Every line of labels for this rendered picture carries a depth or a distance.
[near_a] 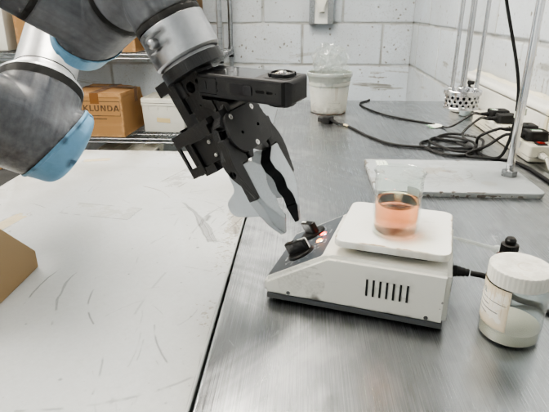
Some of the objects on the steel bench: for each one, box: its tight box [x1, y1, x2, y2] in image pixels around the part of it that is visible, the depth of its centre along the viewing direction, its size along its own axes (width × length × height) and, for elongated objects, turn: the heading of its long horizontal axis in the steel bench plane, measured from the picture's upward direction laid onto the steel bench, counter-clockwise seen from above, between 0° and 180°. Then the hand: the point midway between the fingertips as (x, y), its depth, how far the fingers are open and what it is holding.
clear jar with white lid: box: [477, 252, 549, 350], centre depth 51 cm, size 6×6×8 cm
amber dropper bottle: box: [495, 236, 520, 254], centre depth 59 cm, size 3×3×7 cm
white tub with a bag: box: [307, 43, 353, 115], centre depth 156 cm, size 14×14×21 cm
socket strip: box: [472, 110, 549, 163], centre depth 125 cm, size 6×40×4 cm, turn 177°
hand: (290, 215), depth 56 cm, fingers closed
